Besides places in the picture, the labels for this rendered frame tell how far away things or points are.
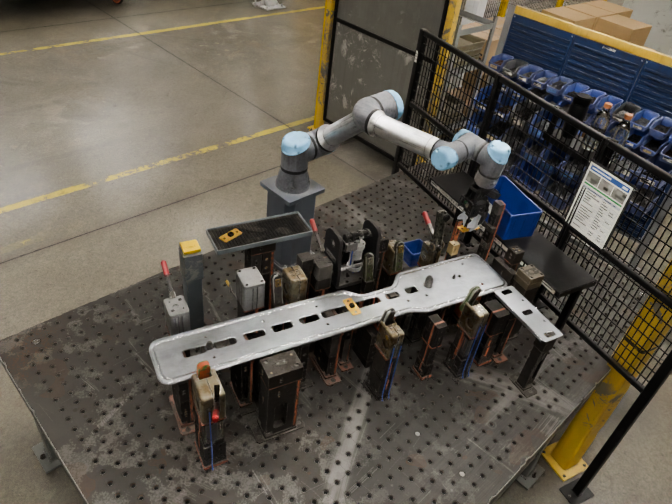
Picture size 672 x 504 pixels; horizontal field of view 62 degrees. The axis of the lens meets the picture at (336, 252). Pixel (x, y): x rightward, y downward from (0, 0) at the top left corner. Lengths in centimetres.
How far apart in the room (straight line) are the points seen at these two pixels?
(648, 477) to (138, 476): 243
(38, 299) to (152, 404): 168
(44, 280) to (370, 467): 245
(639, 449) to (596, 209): 147
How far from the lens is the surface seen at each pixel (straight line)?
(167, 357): 189
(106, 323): 245
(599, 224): 247
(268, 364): 182
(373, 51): 474
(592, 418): 287
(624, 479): 330
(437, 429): 217
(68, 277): 380
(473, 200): 202
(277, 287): 202
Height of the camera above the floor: 242
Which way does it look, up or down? 38 degrees down
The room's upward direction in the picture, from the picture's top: 8 degrees clockwise
